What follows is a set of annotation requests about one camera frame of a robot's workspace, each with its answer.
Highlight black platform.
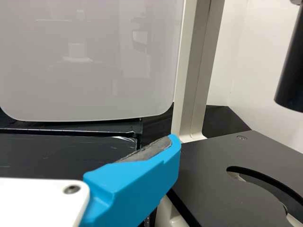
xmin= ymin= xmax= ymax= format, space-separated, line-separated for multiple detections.
xmin=0 ymin=101 xmax=176 ymax=152
xmin=0 ymin=133 xmax=140 ymax=178

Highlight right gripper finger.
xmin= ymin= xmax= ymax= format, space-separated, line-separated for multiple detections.
xmin=79 ymin=133 xmax=182 ymax=227

